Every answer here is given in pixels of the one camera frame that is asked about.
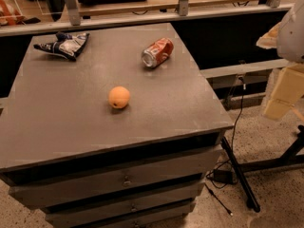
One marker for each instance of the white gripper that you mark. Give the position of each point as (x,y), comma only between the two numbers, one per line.
(293,35)

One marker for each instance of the red coke can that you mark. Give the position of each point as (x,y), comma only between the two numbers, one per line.
(157,53)

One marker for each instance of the black stand legs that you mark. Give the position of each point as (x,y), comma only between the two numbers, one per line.
(291,157)

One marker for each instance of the black power adapter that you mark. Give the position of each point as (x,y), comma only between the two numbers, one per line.
(223,176)

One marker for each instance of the orange fruit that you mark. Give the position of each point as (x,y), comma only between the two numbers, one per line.
(118,97)

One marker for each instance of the grey drawer cabinet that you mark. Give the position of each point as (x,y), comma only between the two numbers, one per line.
(66,151)

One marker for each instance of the blue white chip bag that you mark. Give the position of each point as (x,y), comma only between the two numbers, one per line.
(67,45)

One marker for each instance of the orange white object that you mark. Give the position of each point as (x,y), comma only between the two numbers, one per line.
(9,16)

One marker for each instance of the metal railing frame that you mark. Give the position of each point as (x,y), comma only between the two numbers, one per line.
(76,16)

